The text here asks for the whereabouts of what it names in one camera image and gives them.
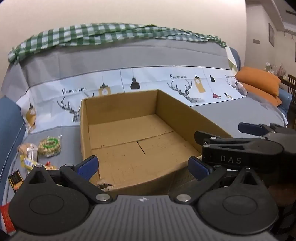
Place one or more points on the clear packet of brown pastries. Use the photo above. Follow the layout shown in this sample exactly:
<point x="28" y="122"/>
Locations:
<point x="24" y="148"/>

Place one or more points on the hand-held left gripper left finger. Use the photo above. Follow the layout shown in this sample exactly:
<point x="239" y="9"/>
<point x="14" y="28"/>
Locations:
<point x="89" y="165"/>

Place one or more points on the black gold snack packet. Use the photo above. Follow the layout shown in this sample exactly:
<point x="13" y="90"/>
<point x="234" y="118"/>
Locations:
<point x="15" y="180"/>

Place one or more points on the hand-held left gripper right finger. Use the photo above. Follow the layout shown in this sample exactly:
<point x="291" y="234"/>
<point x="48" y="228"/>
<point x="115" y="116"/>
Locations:
<point x="197" y="168"/>

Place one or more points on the plain red packet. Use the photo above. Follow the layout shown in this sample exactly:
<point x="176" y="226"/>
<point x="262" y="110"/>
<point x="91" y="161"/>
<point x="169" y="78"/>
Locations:
<point x="8" y="217"/>

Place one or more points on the round peanut cake packet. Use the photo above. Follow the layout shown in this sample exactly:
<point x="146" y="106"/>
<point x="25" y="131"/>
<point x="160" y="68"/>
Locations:
<point x="48" y="144"/>

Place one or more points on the wall picture frame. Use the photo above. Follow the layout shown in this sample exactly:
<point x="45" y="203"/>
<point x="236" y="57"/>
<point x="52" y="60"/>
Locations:
<point x="271" y="34"/>

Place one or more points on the brown cardboard box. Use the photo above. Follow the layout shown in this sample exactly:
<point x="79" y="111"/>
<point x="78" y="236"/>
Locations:
<point x="129" y="129"/>

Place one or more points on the silver stick packet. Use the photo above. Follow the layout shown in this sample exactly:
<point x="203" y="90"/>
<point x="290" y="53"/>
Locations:
<point x="32" y="154"/>

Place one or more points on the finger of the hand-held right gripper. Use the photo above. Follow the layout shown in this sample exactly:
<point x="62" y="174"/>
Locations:
<point x="249" y="128"/>
<point x="208" y="139"/>

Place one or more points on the yellow snack packet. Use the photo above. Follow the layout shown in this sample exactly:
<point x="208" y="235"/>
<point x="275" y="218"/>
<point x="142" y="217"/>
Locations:
<point x="27" y="163"/>

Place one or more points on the green checked cloth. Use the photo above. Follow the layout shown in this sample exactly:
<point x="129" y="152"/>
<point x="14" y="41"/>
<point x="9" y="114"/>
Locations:
<point x="92" y="32"/>

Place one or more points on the small orange red packet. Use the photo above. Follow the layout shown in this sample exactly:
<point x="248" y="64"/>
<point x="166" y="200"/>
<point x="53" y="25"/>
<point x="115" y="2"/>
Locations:
<point x="50" y="165"/>

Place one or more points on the wooden chair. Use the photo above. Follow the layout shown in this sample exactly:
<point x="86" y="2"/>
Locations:
<point x="291" y="88"/>

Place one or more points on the orange cushion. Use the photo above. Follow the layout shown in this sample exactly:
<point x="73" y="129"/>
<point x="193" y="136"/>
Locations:
<point x="256" y="77"/>
<point x="263" y="95"/>

